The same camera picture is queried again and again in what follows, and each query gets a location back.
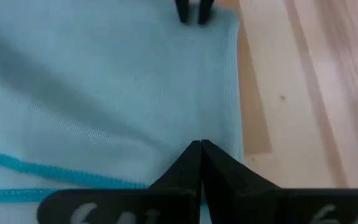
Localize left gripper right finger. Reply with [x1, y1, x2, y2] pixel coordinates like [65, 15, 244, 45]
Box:
[201, 139, 358, 224]

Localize light blue teal-edged towel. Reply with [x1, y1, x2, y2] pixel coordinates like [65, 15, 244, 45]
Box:
[0, 0, 245, 224]

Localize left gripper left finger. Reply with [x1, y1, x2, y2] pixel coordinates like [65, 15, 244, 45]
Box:
[37, 139, 203, 224]

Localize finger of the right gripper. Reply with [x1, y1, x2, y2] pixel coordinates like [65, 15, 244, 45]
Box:
[197, 0, 216, 25]
[175, 0, 191, 24]

